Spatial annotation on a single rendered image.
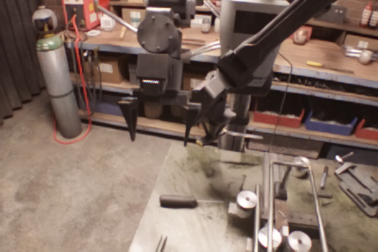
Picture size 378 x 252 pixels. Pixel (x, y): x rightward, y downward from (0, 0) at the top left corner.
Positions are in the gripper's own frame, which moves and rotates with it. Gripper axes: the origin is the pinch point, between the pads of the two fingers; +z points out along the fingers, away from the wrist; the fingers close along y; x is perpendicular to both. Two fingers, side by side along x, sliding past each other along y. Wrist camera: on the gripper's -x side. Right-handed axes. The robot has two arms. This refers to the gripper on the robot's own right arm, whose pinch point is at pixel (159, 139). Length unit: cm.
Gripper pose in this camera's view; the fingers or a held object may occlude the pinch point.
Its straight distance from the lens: 47.6
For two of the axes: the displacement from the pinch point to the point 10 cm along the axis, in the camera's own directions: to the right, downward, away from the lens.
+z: -0.8, 9.9, 0.8
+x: 0.6, -0.8, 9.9
